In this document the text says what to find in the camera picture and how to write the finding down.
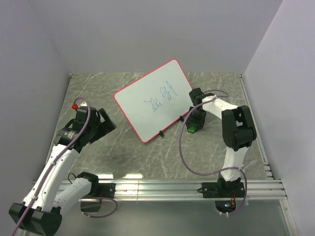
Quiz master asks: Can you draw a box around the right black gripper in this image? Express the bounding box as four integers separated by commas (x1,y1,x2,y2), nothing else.
185,106,207,131

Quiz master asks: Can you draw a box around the green whiteboard eraser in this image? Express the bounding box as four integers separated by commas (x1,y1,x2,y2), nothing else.
187,124,196,133

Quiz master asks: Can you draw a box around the pink framed whiteboard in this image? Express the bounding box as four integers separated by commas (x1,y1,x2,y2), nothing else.
114,59,192,143

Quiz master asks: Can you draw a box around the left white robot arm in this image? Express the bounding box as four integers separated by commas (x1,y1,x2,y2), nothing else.
9,104,116,236

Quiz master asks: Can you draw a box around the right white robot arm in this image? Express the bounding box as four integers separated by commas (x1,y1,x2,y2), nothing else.
184,88,257,198

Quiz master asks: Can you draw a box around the black whiteboard stand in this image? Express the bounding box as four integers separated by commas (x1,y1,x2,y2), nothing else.
159,116,184,137

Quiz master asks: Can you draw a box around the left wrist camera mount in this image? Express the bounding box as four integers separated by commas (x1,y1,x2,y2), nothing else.
71,102,88,112

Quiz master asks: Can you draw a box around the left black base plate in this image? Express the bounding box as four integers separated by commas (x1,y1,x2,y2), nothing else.
97,183,116,199

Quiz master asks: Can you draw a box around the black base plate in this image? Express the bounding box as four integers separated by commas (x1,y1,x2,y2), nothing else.
97,183,116,199
197,181,246,198

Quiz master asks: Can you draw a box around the aluminium mounting rail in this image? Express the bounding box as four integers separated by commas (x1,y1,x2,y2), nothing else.
31,178,288,202

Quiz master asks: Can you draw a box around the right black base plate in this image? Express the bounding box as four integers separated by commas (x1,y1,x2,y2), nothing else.
197,181,246,198

